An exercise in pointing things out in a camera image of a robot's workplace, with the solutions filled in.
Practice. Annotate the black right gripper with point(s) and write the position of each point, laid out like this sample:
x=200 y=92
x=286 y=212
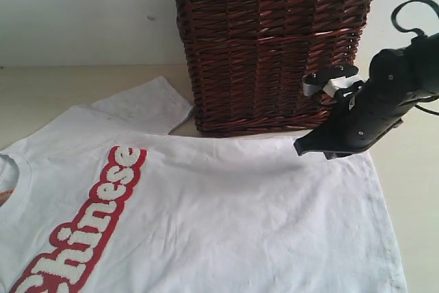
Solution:
x=373 y=111

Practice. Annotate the brown wicker basket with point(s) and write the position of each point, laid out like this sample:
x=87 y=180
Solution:
x=247 y=58

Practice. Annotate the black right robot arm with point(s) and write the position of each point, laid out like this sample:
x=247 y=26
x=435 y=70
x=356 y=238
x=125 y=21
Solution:
x=422 y=55

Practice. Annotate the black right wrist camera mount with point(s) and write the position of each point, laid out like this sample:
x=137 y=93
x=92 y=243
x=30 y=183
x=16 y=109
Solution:
x=331 y=79

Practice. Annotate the white t-shirt red lettering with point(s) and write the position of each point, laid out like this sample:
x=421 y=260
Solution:
x=105 y=199

